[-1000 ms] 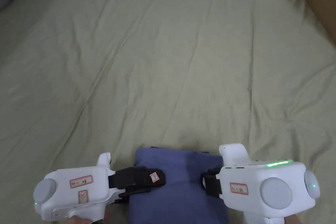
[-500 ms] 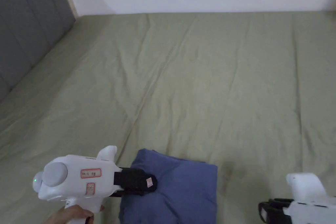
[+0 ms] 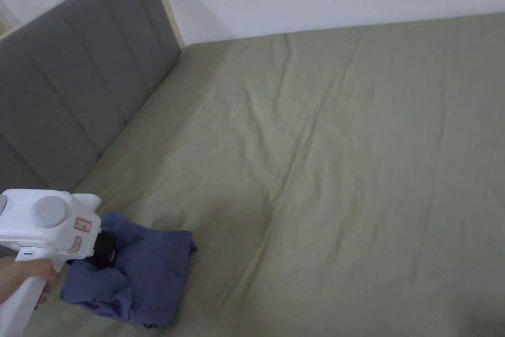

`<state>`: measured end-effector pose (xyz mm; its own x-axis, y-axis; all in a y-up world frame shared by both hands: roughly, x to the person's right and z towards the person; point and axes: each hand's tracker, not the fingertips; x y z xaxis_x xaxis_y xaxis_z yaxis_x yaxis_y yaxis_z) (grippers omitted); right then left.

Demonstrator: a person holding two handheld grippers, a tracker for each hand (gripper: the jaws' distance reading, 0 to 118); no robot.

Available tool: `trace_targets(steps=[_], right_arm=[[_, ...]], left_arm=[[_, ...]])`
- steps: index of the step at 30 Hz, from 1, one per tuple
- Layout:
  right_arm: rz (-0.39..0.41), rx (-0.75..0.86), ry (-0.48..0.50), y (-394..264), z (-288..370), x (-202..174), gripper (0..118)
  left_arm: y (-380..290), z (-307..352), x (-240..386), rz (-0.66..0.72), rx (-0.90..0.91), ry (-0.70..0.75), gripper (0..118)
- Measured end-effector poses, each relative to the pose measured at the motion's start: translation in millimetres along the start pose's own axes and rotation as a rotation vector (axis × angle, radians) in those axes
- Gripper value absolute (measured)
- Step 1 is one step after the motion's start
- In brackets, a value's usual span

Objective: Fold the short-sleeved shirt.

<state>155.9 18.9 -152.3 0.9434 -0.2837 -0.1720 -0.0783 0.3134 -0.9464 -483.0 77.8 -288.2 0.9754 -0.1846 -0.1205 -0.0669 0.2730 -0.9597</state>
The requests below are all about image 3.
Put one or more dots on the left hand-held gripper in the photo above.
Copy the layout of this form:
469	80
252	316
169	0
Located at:
47	230

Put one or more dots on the dark blue shirt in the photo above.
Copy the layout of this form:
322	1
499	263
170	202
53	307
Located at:
150	274

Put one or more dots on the person's left hand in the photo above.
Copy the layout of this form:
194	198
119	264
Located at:
23	277

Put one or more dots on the grey padded headboard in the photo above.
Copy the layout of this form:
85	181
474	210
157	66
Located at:
71	88

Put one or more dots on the bed with pale green sheet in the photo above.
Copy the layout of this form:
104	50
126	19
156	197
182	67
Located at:
315	175

